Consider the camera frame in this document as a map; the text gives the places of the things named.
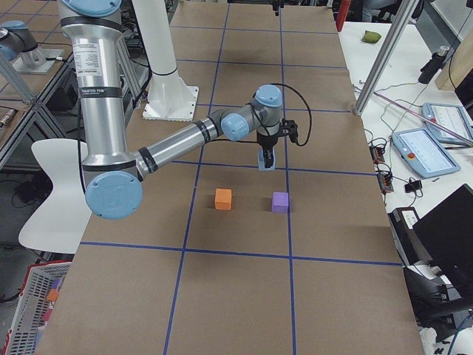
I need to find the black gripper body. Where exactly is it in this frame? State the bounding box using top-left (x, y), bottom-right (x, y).
top-left (256, 120), bottom-right (299, 150)

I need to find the light blue foam block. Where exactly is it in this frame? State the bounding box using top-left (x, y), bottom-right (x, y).
top-left (258, 150), bottom-right (276, 172)

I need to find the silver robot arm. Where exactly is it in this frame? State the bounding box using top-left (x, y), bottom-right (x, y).
top-left (58, 1), bottom-right (299, 220)

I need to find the purple foam block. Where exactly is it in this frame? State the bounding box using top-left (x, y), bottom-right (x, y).
top-left (271, 192), bottom-right (290, 213)

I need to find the orange foam block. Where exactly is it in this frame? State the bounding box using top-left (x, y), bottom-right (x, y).
top-left (214, 188), bottom-right (232, 211)

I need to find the green cloth pouch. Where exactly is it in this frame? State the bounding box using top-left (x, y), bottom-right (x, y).
top-left (361, 30), bottom-right (381, 44)

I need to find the red cylinder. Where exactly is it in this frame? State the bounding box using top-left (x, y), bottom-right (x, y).
top-left (336, 0), bottom-right (351, 32)

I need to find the near teach pendant tablet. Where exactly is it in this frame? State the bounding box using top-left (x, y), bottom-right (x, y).
top-left (392, 128), bottom-right (461, 179)

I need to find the teach pendant tablet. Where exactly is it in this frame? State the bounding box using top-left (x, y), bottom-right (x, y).
top-left (392, 128), bottom-right (461, 179)
top-left (422, 103), bottom-right (472, 146)

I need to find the far teach pendant tablet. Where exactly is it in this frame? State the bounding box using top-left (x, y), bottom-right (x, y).
top-left (422, 103), bottom-right (472, 146)

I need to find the black power box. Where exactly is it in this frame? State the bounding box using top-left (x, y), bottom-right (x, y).
top-left (388, 207), bottom-right (432, 265)

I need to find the black laptop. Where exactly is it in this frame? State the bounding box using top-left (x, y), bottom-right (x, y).
top-left (413, 183), bottom-right (472, 297)

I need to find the white chair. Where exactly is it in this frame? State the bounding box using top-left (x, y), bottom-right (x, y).
top-left (18, 138), bottom-right (91, 254)

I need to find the white plastic basket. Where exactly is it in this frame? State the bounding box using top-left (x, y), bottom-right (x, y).
top-left (1, 261), bottom-right (72, 354)

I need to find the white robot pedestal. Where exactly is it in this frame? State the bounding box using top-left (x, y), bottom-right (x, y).
top-left (132, 0), bottom-right (199, 121)

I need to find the aluminium frame post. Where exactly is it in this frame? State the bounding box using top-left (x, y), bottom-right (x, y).
top-left (353, 0), bottom-right (418, 116)

